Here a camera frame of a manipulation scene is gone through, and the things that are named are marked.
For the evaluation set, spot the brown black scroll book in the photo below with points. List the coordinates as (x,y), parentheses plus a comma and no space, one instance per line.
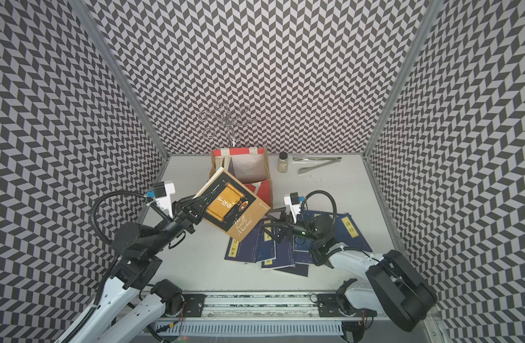
(235,209)

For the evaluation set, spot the dark blue bottom book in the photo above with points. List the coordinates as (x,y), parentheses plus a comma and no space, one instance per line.
(297,269)

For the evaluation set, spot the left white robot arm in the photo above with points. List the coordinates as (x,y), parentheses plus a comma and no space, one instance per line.
(126,301)

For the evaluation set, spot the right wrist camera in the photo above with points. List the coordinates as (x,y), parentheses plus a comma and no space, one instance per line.
(293,202)

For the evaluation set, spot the metal tongs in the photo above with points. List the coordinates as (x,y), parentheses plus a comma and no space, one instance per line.
(315,162)

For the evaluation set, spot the red burlap canvas bag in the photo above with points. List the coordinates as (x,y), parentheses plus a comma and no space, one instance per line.
(249,165)

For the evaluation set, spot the blue book map cover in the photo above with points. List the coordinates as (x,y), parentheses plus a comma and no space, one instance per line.
(284,257)

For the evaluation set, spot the small glass jar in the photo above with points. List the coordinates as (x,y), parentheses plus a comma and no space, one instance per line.
(283,162)

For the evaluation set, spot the blue book sideways yellow label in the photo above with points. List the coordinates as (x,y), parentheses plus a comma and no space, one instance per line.
(245,251)

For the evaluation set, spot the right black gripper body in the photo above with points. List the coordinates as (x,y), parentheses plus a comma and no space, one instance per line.
(300,230)

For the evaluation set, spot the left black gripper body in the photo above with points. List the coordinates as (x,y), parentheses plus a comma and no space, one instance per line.
(181,220)

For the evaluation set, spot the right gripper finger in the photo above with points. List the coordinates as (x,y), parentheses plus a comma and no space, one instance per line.
(278,235)
(279,215)

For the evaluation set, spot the blue book far right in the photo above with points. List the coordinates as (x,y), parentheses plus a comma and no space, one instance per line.
(346,231)

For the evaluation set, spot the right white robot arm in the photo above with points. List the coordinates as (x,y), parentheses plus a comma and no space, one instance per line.
(384,283)

